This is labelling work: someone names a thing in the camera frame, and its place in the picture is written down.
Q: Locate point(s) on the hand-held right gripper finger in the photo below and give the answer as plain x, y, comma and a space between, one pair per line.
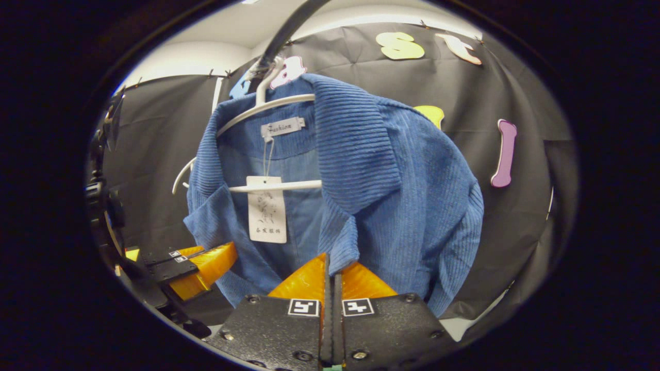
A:
337, 335
327, 335

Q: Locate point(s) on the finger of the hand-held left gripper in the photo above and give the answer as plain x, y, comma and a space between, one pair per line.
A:
206, 268
162, 255

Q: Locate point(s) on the black clothes rack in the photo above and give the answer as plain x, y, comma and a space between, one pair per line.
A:
289, 28

